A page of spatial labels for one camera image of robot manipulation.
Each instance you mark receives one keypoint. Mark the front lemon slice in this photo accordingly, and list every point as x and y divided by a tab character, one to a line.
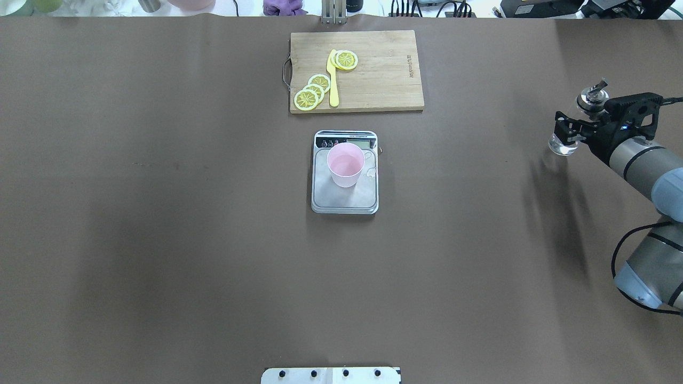
304	100

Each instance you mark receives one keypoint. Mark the silver kitchen scale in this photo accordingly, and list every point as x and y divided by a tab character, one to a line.
328	197

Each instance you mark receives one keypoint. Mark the glass sauce bottle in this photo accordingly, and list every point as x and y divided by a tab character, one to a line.
588	106

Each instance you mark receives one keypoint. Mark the wooden cutting board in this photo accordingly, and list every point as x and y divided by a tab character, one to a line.
386	78

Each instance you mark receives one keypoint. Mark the aluminium frame post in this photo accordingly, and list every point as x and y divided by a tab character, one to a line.
334	12

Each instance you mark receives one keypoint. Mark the pink plastic cup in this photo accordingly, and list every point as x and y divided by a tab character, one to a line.
345	162

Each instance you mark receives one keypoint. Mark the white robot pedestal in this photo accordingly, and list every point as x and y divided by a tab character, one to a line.
353	374

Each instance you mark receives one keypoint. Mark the lemon slice on knife tip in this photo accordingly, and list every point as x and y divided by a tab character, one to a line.
344	60

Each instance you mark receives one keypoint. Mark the purple cloth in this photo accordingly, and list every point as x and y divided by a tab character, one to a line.
283	7

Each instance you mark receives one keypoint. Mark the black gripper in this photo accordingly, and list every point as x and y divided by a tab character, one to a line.
604	138

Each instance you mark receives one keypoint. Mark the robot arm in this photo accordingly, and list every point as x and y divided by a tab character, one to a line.
645	263

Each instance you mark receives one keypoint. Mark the back lemon slice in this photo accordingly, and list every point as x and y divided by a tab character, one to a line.
321	80

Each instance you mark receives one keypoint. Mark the middle lemon slice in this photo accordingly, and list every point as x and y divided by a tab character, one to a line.
318	90

